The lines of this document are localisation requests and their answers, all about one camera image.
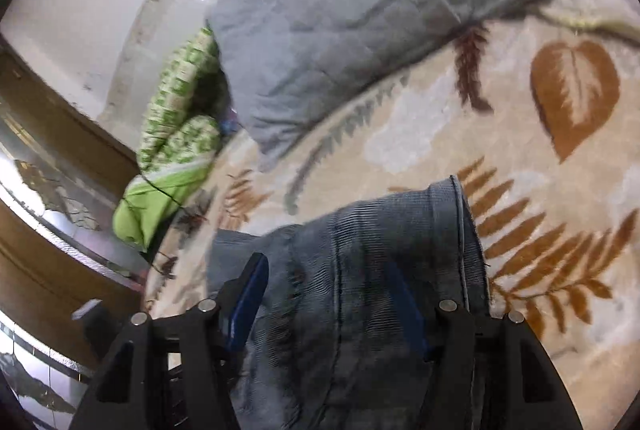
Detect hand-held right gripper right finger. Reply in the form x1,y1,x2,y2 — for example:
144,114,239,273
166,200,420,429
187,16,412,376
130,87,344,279
387,270,583,430

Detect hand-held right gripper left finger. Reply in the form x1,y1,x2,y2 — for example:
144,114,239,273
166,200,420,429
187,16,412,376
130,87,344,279
67,253,270,430

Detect grey-blue denim pants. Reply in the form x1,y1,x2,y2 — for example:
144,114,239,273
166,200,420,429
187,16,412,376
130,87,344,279
205,175,493,430

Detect wooden glass-panelled door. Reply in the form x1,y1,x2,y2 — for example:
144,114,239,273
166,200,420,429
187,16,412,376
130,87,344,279
0,35,148,426

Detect green patterned quilt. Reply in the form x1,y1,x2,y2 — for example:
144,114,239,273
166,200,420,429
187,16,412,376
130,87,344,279
112,26,223,253

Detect beige leaf-print blanket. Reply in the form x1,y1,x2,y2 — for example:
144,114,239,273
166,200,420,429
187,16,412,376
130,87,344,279
142,0,640,430

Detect grey quilted blanket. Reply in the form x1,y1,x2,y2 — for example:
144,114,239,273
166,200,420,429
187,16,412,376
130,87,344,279
205,0,576,172

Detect white floral padded cloth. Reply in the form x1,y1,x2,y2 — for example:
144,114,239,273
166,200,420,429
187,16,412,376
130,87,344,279
537,0,640,44

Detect thin black cable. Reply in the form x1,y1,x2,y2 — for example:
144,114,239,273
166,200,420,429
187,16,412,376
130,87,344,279
125,173,203,213

